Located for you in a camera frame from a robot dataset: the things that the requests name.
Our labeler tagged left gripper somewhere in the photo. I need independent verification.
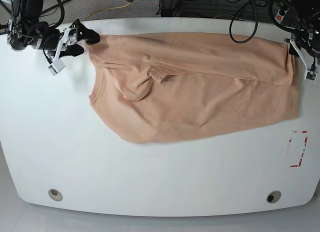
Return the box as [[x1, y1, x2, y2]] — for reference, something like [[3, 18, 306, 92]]
[[289, 30, 320, 57]]

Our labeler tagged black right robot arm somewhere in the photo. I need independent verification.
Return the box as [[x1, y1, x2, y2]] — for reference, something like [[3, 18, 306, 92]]
[[6, 0, 100, 63]]

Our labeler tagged black tripod stand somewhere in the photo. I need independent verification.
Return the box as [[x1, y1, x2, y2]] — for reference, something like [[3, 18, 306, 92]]
[[41, 0, 72, 15]]

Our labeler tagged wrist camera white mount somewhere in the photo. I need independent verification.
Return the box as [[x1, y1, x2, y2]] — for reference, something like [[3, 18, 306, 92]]
[[47, 23, 81, 77], [284, 38, 318, 82]]

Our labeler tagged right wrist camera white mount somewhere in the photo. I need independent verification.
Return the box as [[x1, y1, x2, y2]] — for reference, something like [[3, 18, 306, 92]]
[[47, 23, 81, 77]]

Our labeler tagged red tape rectangle marking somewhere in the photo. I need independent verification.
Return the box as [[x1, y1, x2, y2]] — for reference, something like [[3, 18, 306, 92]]
[[286, 130, 308, 168]]

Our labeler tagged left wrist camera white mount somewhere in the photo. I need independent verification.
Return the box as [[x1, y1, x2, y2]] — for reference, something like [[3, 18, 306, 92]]
[[284, 38, 318, 82]]

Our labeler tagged peach T-shirt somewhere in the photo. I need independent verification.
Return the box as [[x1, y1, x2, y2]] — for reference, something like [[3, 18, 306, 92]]
[[87, 32, 299, 144]]

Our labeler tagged right table grommet hole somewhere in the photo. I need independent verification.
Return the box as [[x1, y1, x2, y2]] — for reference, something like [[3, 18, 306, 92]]
[[266, 190, 282, 204]]

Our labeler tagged table grommet hole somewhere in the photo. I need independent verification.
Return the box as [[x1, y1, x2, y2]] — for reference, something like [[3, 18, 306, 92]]
[[266, 190, 282, 204], [48, 188, 63, 202]]

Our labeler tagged white power strip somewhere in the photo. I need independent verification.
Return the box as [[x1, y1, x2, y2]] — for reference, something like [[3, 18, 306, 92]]
[[274, 7, 288, 24]]

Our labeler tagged yellow cable on floor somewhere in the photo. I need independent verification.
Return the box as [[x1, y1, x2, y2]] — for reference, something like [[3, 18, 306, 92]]
[[84, 1, 131, 22]]

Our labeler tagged left table grommet hole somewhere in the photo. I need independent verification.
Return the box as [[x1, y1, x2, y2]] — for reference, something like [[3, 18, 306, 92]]
[[48, 188, 63, 202]]

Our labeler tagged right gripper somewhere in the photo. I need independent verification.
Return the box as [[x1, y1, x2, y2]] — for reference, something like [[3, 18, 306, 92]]
[[37, 19, 101, 57]]

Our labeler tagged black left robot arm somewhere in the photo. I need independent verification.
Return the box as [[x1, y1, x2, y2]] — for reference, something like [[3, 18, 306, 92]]
[[229, 0, 320, 59]]

